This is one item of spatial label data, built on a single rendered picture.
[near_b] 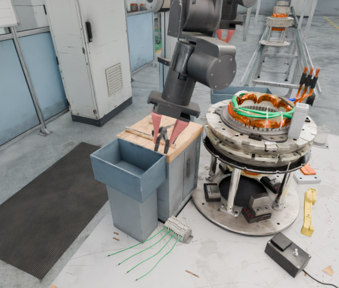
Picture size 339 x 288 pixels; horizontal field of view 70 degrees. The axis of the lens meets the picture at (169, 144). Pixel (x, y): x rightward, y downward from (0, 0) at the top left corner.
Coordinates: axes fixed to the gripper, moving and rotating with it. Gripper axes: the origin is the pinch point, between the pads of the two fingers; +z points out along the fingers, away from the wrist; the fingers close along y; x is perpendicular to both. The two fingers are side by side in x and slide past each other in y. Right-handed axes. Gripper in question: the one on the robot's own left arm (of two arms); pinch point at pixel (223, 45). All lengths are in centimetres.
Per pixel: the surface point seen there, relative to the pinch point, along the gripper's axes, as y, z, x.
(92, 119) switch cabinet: -138, 147, 120
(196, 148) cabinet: -4.6, 22.0, -30.5
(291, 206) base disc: 30, 39, -36
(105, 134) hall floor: -116, 152, 102
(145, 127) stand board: -21.1, 13.7, -32.1
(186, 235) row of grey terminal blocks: -4, 35, -55
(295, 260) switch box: 25, 32, -58
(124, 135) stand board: -25.6, 12.6, -38.2
